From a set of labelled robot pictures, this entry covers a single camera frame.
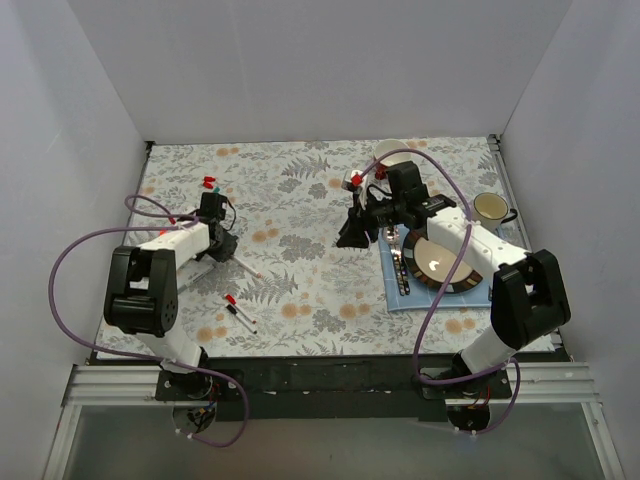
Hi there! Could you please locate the floral patterned table mat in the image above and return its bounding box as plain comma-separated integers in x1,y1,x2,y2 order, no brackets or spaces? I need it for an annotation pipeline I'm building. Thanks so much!
125,140,490,357

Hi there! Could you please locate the metal spoon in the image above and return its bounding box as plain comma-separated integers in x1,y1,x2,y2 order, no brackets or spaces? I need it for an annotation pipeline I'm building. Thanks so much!
385,226,399,250

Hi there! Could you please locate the grey tip white marker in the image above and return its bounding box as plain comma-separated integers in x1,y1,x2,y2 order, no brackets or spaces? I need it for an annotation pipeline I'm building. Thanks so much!
177,265,214,293

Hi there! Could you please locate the long red eraser-cap marker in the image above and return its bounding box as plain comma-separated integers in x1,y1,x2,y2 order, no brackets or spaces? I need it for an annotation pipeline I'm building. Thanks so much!
225,294,257,325

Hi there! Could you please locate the dark rimmed plate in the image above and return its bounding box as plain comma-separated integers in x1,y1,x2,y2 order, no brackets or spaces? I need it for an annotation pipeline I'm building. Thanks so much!
401,230,483,294

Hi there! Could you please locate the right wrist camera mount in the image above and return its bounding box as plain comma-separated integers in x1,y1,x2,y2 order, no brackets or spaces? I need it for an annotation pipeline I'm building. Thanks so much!
341,170,369,209

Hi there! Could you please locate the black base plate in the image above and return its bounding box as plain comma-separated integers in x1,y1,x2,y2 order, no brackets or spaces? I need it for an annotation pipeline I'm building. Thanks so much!
154,354,506,421

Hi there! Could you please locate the cream enamel mug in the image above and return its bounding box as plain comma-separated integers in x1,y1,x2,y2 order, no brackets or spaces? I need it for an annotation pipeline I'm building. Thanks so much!
472,192,519,233

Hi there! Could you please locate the red and white bowl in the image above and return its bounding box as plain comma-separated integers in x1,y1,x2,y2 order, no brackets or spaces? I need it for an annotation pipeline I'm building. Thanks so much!
373,139,412,180

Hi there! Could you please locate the blue checked cloth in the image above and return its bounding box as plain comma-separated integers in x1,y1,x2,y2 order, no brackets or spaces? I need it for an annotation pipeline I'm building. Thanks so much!
379,226,490,312

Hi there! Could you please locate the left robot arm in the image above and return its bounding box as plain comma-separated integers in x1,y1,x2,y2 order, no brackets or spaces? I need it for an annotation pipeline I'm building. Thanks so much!
104,192,238,400

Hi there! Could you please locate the black cap thin marker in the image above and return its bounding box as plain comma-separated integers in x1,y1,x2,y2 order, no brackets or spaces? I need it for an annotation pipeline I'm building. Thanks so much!
226,304,257,335

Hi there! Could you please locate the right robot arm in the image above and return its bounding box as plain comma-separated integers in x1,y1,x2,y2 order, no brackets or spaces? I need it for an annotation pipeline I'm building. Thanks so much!
337,162,571,398

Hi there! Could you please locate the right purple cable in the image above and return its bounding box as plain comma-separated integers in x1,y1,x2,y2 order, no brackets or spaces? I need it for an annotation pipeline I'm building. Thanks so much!
357,148,522,435

